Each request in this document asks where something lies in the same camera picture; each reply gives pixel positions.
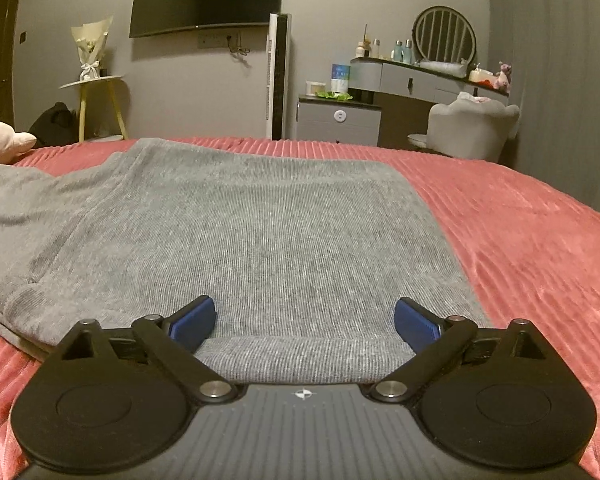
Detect white pouch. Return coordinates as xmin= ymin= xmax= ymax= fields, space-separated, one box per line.
xmin=418 ymin=59 xmax=469 ymax=79

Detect blue and white canister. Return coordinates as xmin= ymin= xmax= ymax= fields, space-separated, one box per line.
xmin=330 ymin=63 xmax=352 ymax=95

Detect grey curtain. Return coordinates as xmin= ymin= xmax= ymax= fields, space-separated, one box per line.
xmin=487 ymin=0 xmax=600 ymax=216

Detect grey drawer cabinet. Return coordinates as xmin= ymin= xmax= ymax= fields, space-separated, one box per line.
xmin=296 ymin=92 xmax=384 ymax=147

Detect yellow-legged round side table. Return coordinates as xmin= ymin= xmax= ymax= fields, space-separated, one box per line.
xmin=58 ymin=74 xmax=130 ymax=142

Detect grey upholstered chair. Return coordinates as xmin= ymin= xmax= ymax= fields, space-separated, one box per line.
xmin=407 ymin=92 xmax=521 ymax=162

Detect pink plush toy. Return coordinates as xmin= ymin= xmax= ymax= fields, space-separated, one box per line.
xmin=494 ymin=61 xmax=513 ymax=92

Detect pink ribbed bedspread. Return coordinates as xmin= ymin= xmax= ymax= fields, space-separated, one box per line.
xmin=0 ymin=136 xmax=600 ymax=480

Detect white plush toy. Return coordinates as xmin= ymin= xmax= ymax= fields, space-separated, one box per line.
xmin=0 ymin=117 xmax=37 ymax=165

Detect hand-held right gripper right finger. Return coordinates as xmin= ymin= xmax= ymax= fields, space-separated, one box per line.
xmin=369 ymin=297 xmax=552 ymax=404

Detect round vanity mirror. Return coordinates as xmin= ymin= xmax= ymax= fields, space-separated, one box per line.
xmin=412 ymin=5 xmax=479 ymax=65

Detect white tower fan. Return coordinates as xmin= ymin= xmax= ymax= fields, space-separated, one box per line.
xmin=265 ymin=12 xmax=292 ymax=141

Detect grey pants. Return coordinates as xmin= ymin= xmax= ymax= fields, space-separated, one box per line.
xmin=0 ymin=138 xmax=493 ymax=386

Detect cream wrapped flower bouquet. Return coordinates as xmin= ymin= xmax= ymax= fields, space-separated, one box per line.
xmin=70 ymin=15 xmax=115 ymax=83

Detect grey vanity desk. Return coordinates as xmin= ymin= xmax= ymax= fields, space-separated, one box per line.
xmin=349 ymin=57 xmax=510 ymax=152

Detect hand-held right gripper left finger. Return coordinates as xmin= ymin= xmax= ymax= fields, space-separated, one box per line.
xmin=50 ymin=295 xmax=238 ymax=405

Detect black bag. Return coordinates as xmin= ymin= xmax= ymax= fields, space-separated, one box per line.
xmin=28 ymin=101 xmax=79 ymax=137

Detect white bowl with red items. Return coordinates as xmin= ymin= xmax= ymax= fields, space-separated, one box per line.
xmin=468 ymin=62 xmax=496 ymax=89

